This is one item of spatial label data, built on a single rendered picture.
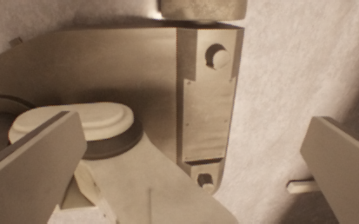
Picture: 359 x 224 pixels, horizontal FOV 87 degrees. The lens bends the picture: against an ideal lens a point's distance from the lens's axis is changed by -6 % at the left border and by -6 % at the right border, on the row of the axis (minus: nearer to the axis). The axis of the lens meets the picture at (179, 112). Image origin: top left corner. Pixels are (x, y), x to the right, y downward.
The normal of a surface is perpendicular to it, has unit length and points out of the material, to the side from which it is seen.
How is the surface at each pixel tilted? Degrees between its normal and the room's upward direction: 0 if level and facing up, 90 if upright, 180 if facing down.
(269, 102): 0
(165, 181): 90
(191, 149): 0
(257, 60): 0
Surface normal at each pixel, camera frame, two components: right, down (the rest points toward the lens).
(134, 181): 0.00, -0.88
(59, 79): 0.17, 0.47
